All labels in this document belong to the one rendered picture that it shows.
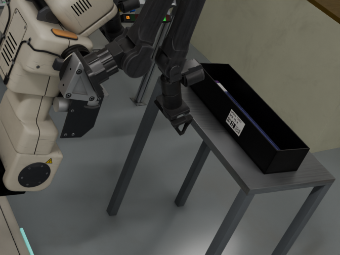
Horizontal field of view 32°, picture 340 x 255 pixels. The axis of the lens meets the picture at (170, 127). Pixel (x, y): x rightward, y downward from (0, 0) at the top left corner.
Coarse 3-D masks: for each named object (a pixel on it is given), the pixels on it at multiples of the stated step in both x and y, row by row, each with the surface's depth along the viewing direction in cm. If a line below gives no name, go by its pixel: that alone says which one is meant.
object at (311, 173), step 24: (192, 96) 244; (144, 120) 259; (192, 120) 231; (216, 120) 235; (144, 144) 267; (216, 144) 221; (192, 168) 300; (240, 168) 213; (312, 168) 230; (120, 192) 281; (240, 192) 209; (264, 192) 211; (312, 192) 235; (240, 216) 213; (216, 240) 221; (288, 240) 247
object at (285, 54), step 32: (224, 0) 453; (256, 0) 428; (288, 0) 406; (320, 0) 396; (224, 32) 456; (256, 32) 432; (288, 32) 409; (320, 32) 389; (256, 64) 435; (288, 64) 412; (320, 64) 392; (288, 96) 415; (320, 96) 394; (320, 128) 397
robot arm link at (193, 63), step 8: (192, 64) 170; (200, 64) 171; (168, 72) 164; (176, 72) 164; (184, 72) 168; (192, 72) 171; (200, 72) 171; (168, 80) 167; (176, 80) 166; (192, 80) 171; (200, 80) 173
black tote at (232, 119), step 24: (216, 72) 254; (216, 96) 236; (240, 96) 249; (240, 120) 225; (264, 120) 238; (240, 144) 225; (264, 144) 214; (288, 144) 227; (264, 168) 215; (288, 168) 221
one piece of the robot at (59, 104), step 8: (104, 88) 178; (104, 96) 175; (56, 104) 171; (64, 104) 171; (72, 104) 171; (80, 104) 172; (88, 104) 173; (96, 104) 175; (72, 112) 173; (80, 112) 174; (88, 112) 176; (96, 112) 177; (72, 120) 175; (80, 120) 176; (88, 120) 178; (64, 128) 175; (72, 128) 177; (80, 128) 178; (88, 128) 180; (64, 136) 177; (72, 136) 179; (80, 136) 180
